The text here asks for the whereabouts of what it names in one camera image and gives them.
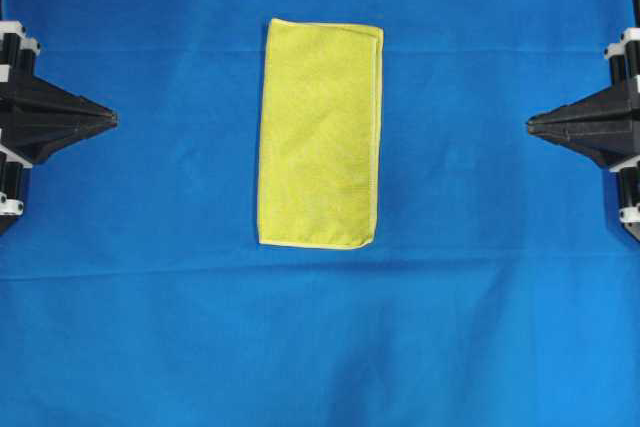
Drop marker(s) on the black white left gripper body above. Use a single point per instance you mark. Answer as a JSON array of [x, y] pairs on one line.
[[18, 54]]

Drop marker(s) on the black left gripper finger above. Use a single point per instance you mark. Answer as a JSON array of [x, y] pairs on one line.
[[36, 143], [28, 90]]

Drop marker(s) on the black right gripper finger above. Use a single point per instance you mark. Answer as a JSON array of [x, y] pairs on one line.
[[607, 144], [617, 102]]

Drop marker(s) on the yellow microfiber towel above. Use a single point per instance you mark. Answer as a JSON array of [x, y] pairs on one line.
[[320, 134]]

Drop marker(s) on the blue table cloth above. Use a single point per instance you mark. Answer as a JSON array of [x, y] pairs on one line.
[[499, 289]]

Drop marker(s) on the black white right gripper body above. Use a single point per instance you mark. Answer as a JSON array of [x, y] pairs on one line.
[[623, 58]]

